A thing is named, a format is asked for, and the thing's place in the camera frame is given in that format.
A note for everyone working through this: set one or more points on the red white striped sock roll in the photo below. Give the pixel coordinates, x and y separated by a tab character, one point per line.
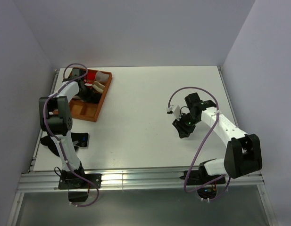
89	83

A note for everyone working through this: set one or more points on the grey rolled sock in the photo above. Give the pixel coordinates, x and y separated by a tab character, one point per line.
101	77

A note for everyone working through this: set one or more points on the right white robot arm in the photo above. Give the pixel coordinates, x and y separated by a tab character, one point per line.
243	151

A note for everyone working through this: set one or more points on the black patterned sock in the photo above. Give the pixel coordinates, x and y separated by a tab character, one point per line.
78	139

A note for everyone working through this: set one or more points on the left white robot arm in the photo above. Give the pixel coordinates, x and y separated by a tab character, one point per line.
56	120

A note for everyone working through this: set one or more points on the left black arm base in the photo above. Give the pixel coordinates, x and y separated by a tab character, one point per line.
78	189

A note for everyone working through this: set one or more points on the red rolled sock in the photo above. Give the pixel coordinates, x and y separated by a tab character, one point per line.
91	76

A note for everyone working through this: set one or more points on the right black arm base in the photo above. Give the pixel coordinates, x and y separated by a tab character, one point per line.
209	192

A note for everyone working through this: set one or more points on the beige white rolled sock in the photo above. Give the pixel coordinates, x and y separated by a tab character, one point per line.
97	86

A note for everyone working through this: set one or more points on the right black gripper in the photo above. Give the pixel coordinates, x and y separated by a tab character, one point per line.
184	115

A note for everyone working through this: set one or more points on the orange compartment tray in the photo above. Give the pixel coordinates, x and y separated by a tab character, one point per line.
87	111

